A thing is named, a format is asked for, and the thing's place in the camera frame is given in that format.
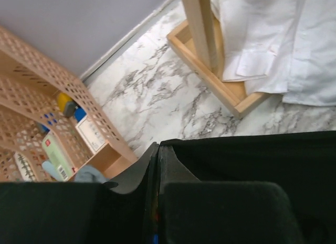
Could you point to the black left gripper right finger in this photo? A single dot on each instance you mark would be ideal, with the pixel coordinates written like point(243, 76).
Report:
point(193, 211)

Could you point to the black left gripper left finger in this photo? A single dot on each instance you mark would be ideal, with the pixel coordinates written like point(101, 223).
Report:
point(117, 211)

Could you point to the black shirt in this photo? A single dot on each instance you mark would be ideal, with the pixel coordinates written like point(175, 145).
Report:
point(302, 164)

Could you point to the white shirt front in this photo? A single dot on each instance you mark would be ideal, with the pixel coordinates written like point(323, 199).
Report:
point(284, 47)

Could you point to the white spiral notebook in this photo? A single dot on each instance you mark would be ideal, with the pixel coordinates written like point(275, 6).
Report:
point(24, 167)

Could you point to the green white box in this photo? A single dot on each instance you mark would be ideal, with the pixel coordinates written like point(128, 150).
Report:
point(58, 156)

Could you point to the grey cloth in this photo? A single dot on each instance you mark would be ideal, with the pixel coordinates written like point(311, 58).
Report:
point(89, 174)

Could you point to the white paper pad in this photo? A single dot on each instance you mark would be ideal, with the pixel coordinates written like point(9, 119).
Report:
point(90, 134)

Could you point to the blue small box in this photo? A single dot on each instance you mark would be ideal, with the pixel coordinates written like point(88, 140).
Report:
point(79, 114)

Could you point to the yellow grey stapler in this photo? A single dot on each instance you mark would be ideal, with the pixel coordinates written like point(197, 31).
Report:
point(66, 104)

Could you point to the pink plastic file organizer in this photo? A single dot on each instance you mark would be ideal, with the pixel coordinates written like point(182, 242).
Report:
point(30, 83)

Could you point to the wooden clothes rack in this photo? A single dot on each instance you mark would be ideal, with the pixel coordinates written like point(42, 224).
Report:
point(198, 42)

